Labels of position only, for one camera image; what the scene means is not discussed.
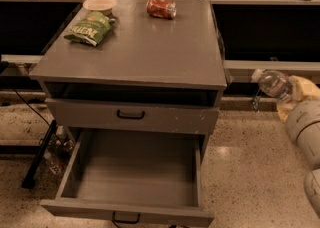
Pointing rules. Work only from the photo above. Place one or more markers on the bottles on floor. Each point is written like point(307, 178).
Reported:
point(58, 151)

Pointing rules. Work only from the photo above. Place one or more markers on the beige paper bowl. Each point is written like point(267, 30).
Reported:
point(103, 6)

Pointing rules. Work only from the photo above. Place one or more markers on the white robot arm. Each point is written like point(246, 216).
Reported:
point(309, 144)

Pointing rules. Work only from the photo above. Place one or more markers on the grey middle drawer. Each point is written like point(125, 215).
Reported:
point(135, 117)

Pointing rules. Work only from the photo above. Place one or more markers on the clear plastic water bottle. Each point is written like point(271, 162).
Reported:
point(275, 84)

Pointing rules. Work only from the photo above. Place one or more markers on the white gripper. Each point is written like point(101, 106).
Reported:
point(299, 118)

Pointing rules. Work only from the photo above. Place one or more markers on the clear acrylic bracket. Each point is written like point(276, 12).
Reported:
point(256, 99)

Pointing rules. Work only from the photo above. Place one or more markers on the black stand leg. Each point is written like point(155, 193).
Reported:
point(29, 182)

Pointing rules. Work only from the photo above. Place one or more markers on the open grey bottom drawer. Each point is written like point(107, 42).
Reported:
point(133, 177)

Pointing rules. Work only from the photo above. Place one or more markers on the grey drawer cabinet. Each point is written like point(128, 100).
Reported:
point(143, 60)

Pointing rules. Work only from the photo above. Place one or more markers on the green chip bag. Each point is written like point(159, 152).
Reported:
point(91, 30)

